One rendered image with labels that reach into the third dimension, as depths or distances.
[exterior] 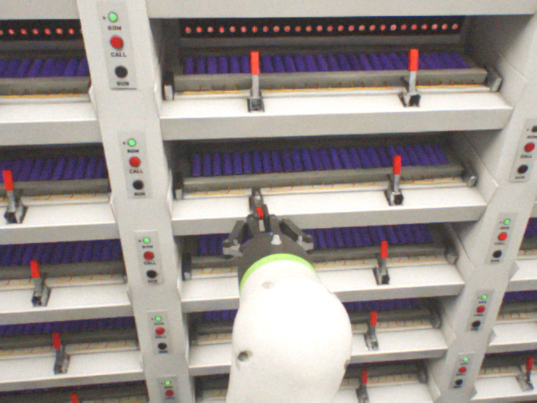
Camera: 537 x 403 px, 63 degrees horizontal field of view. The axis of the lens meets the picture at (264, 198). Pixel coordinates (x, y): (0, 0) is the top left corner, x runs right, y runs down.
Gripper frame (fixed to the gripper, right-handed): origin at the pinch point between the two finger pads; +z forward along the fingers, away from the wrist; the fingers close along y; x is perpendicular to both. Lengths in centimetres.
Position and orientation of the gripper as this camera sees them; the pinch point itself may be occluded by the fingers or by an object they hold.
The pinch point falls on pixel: (260, 217)
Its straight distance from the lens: 73.7
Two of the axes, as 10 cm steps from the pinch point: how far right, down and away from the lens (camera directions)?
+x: -0.2, -9.6, -2.7
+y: 10.0, -0.4, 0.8
